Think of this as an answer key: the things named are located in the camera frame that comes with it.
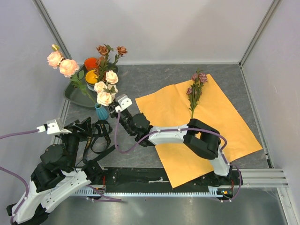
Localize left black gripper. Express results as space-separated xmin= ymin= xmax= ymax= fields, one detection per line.
xmin=59 ymin=116 xmax=94 ymax=169

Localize black ribbon with gold text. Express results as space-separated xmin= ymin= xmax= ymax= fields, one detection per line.
xmin=82 ymin=118 xmax=118 ymax=165

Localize cream white rose stem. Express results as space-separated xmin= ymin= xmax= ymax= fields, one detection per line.
xmin=94 ymin=70 xmax=119 ymax=106

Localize brown rose stem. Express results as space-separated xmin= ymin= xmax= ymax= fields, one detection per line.
xmin=94 ymin=44 xmax=128 ymax=82

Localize peach pink rose stem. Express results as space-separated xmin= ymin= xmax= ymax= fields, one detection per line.
xmin=47 ymin=44 xmax=96 ymax=104

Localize orange wrapping paper sheet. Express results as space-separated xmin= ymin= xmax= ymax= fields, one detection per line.
xmin=136 ymin=75 xmax=262 ymax=188

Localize mauve purple rose stem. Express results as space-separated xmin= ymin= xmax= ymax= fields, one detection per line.
xmin=186 ymin=69 xmax=208 ymax=118

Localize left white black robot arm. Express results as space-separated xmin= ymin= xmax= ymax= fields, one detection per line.
xmin=7 ymin=117 xmax=103 ymax=225

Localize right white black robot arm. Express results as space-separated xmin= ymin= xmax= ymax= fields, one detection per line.
xmin=108 ymin=95 xmax=232 ymax=185

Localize blue ribbed vase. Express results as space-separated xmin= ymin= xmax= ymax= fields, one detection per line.
xmin=94 ymin=103 xmax=109 ymax=120

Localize grey green plastic tray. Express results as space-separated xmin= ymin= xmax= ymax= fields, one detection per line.
xmin=63 ymin=60 xmax=120 ymax=108

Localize dark grey bowl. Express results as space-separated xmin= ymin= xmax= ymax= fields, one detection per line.
xmin=85 ymin=81 xmax=94 ymax=89

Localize orange bowl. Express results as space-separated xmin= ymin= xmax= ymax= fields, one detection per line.
xmin=85 ymin=69 xmax=98 ymax=84

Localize orange plastic cup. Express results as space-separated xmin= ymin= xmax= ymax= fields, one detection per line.
xmin=84 ymin=57 xmax=98 ymax=71

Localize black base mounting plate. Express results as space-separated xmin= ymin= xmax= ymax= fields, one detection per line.
xmin=101 ymin=167 xmax=243 ymax=187

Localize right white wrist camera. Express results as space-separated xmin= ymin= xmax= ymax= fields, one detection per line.
xmin=115 ymin=94 xmax=132 ymax=112

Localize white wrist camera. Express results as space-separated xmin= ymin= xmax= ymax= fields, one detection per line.
xmin=115 ymin=94 xmax=132 ymax=112
xmin=37 ymin=118 xmax=72 ymax=135

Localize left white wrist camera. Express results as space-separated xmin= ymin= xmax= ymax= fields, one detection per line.
xmin=37 ymin=118 xmax=72 ymax=135

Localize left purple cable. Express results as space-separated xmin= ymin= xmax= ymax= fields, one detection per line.
xmin=0 ymin=127 xmax=122 ymax=223

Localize left aluminium frame post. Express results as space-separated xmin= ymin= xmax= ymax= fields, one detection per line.
xmin=32 ymin=0 xmax=72 ymax=59

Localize aluminium frame post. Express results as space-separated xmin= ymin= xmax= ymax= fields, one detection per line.
xmin=239 ymin=0 xmax=281 ymax=69
xmin=32 ymin=0 xmax=72 ymax=59

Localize grey slotted cable duct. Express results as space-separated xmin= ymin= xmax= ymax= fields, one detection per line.
xmin=74 ymin=186 xmax=235 ymax=197

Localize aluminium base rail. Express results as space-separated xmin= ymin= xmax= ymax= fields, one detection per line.
xmin=240 ymin=168 xmax=288 ymax=188

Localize right aluminium frame post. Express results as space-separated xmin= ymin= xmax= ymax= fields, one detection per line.
xmin=239 ymin=0 xmax=281 ymax=69

